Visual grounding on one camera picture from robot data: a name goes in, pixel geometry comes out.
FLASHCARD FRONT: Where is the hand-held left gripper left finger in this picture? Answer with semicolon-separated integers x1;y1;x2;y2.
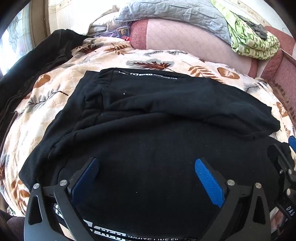
24;157;100;241

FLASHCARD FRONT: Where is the leaf print fleece blanket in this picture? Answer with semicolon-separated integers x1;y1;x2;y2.
0;37;296;217

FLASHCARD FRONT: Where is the black sweatshirt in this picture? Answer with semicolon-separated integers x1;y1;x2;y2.
18;68;296;241

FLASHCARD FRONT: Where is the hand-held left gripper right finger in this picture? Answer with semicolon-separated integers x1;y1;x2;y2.
195;158;271;241

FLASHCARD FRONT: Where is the stained glass window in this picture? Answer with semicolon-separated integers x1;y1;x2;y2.
0;7;33;75

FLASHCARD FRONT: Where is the pink quilted mattress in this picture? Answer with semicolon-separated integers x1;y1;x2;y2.
129;19;296;113

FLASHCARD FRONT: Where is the dark grey cloth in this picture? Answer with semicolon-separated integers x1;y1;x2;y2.
238;14;269;39

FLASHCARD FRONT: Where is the wooden window frame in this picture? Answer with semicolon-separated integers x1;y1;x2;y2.
28;0;51;49

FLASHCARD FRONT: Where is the grey quilted bedspread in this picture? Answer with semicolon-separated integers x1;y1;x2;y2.
106;0;233;45

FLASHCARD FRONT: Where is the white pillow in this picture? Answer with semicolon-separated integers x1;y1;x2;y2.
89;5;121;38

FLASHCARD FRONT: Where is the person's leg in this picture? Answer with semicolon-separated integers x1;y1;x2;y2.
0;210;26;241

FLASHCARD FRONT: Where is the black jacket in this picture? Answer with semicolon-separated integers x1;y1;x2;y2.
0;29;91;149

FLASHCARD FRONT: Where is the small printed box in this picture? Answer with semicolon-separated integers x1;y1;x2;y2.
117;27;130;39

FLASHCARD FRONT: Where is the green patterned cloth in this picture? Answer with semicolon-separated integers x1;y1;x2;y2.
210;0;281;61

